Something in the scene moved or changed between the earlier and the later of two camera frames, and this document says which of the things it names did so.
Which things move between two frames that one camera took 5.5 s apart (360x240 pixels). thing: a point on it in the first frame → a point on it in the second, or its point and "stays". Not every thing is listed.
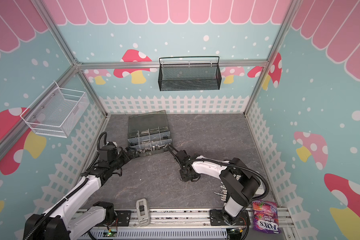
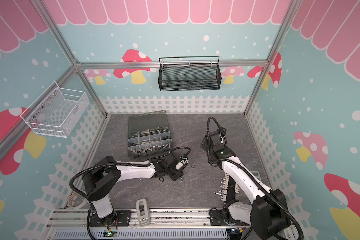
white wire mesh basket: [57, 113] stays
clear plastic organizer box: [149, 133] stays
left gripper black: [127, 158] → [179, 174]
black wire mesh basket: [189, 73] stays
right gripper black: [176, 154] → [210, 141]
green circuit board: [110, 234] stays
